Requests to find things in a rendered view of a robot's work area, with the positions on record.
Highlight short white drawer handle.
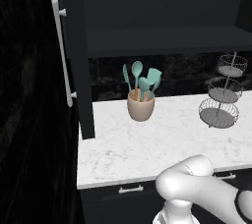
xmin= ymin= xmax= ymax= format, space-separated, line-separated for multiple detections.
xmin=213 ymin=172 xmax=237 ymax=181
xmin=117 ymin=184 xmax=145 ymax=195

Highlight black wall cabinet door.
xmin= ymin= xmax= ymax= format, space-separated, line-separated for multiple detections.
xmin=233 ymin=0 xmax=252 ymax=34

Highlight narrow teal spatula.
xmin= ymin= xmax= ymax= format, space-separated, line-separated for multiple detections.
xmin=122 ymin=63 xmax=133 ymax=93

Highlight black drawer front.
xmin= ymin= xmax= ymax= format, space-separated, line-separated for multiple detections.
xmin=212 ymin=168 xmax=252 ymax=194
xmin=79 ymin=180 xmax=165 ymax=224

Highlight long white cabinet handle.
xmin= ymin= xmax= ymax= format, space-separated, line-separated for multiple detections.
xmin=50 ymin=0 xmax=79 ymax=108

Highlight small teal ladle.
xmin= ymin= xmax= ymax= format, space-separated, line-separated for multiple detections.
xmin=137 ymin=77 xmax=152 ymax=102

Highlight teal spoon with wooden handle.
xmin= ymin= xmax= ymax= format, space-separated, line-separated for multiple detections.
xmin=131 ymin=60 xmax=144 ymax=101

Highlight black open wall cabinet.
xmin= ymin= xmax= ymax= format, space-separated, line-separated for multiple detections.
xmin=81 ymin=0 xmax=252 ymax=59

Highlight beige utensil pot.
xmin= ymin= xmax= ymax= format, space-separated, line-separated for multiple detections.
xmin=126 ymin=88 xmax=156 ymax=123

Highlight three-tier wire stand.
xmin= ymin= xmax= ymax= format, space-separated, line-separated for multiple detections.
xmin=198 ymin=51 xmax=249 ymax=130

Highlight large black tall unit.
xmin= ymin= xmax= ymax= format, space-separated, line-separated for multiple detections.
xmin=0 ymin=0 xmax=86 ymax=224

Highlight wide teal turner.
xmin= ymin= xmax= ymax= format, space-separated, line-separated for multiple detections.
xmin=146 ymin=67 xmax=163 ymax=100

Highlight black tall cabinet panel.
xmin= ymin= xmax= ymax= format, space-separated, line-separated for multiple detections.
xmin=54 ymin=0 xmax=96 ymax=140

